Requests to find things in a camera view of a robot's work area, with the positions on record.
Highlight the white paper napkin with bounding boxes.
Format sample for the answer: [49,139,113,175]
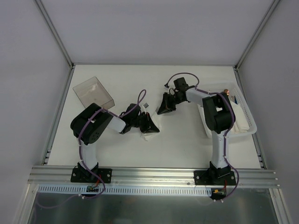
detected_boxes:
[140,104,162,141]

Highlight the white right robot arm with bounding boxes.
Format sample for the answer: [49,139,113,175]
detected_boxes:
[157,77,235,185]

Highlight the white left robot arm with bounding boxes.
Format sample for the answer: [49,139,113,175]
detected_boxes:
[70,103,160,182]

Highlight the smoked clear plastic box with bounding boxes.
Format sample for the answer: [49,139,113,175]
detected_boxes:
[73,77,115,110]

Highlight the folded white napkins stack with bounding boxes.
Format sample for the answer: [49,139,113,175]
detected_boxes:
[231,102,249,134]

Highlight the white plastic basket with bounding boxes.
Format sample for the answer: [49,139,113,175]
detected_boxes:
[199,80,257,138]

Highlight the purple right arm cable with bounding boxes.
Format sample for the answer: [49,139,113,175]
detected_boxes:
[164,72,239,203]

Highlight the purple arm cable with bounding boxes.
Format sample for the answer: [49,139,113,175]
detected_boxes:
[35,89,147,208]
[164,72,239,203]

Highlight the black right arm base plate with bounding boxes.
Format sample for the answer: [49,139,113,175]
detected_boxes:
[193,170,236,186]

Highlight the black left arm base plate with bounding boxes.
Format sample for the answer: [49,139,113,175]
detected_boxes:
[70,166,113,183]

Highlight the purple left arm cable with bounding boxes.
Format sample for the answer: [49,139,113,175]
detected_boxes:
[35,89,147,208]

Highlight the white slotted cable duct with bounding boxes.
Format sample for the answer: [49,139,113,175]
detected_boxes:
[37,184,212,197]

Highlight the right aluminium frame post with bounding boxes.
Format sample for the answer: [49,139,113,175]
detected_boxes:
[235,0,281,71]

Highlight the aluminium frame post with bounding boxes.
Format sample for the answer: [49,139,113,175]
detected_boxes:
[33,0,74,68]
[235,0,281,71]

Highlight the left aluminium frame post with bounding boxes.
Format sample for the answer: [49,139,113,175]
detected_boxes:
[33,0,74,68]

